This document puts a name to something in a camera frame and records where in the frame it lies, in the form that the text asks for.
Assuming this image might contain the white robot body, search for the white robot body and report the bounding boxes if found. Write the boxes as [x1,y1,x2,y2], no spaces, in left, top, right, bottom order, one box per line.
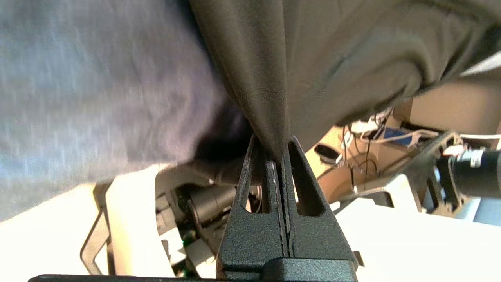
[80,163,501,282]

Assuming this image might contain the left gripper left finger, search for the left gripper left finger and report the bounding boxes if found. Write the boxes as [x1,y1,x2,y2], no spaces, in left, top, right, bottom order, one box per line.
[216,135,289,279]

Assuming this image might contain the blue bed sheet mattress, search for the blue bed sheet mattress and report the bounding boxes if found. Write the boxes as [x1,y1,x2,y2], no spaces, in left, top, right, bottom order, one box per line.
[0,0,255,222]

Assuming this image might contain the small black oval device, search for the small black oval device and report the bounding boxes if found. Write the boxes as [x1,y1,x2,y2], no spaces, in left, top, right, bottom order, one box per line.
[315,144,341,165]

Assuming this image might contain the black printed t-shirt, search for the black printed t-shirt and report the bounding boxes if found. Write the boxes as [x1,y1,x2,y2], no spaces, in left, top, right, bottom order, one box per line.
[188,0,501,163]

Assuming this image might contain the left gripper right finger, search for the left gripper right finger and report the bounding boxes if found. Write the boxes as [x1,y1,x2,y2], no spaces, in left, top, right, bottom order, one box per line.
[280,135,358,275]

